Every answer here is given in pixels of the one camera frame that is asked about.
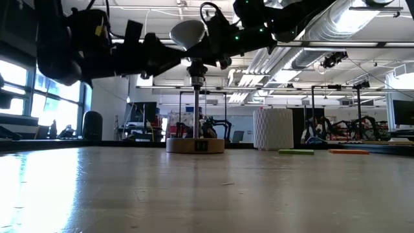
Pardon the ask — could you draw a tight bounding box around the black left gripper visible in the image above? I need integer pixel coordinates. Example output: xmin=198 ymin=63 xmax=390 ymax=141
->
xmin=109 ymin=38 xmax=184 ymax=80

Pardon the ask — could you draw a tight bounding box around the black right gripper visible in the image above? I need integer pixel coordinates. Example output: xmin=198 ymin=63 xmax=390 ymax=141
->
xmin=184 ymin=16 xmax=278 ymax=62

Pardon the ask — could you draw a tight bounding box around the white lightbulb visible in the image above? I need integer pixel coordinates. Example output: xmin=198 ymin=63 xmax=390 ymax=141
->
xmin=169 ymin=19 xmax=207 ymax=52

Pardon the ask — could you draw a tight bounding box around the wooden-base lamp stand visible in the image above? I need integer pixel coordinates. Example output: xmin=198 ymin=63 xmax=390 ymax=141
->
xmin=165 ymin=57 xmax=226 ymax=155

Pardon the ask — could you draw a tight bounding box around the black computer monitor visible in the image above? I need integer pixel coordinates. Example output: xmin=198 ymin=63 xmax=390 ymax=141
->
xmin=392 ymin=99 xmax=414 ymax=126
xmin=130 ymin=101 xmax=158 ymax=123

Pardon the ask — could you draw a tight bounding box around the grey office chair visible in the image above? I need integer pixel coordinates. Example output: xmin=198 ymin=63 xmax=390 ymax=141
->
xmin=232 ymin=129 xmax=246 ymax=144

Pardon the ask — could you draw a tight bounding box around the black cylindrical bin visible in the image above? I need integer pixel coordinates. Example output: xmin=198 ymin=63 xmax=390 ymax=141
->
xmin=82 ymin=110 xmax=104 ymax=141

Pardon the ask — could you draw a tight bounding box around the white lattice pen cup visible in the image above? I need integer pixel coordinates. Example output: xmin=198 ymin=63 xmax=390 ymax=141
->
xmin=252 ymin=107 xmax=295 ymax=151

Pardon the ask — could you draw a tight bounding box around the large window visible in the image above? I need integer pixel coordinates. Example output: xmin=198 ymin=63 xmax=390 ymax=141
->
xmin=0 ymin=51 xmax=87 ymax=137

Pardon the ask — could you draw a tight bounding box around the dark desk telephone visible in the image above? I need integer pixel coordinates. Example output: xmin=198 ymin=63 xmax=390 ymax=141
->
xmin=56 ymin=124 xmax=78 ymax=140

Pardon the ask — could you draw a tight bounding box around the green sticky note pad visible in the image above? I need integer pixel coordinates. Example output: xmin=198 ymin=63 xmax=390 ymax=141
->
xmin=278 ymin=148 xmax=315 ymax=155

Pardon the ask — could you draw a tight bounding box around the orange sticky note pad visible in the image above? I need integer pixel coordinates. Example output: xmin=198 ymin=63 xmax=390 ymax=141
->
xmin=328 ymin=148 xmax=371 ymax=155

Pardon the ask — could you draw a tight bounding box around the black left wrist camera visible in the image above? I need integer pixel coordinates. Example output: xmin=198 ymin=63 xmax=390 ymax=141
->
xmin=124 ymin=19 xmax=144 ymax=45

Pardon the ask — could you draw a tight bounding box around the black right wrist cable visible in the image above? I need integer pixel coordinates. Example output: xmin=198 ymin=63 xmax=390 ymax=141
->
xmin=199 ymin=1 xmax=229 ymax=28

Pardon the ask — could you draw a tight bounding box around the black aluminium table frame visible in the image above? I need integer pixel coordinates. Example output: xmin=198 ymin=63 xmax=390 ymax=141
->
xmin=0 ymin=138 xmax=414 ymax=157

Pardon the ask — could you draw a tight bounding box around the silver ventilation duct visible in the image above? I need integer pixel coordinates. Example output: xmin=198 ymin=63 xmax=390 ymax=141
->
xmin=226 ymin=0 xmax=384 ymax=105

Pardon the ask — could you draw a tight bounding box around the black ceiling-mounted camera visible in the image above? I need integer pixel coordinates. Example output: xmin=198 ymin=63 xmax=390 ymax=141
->
xmin=321 ymin=50 xmax=349 ymax=69

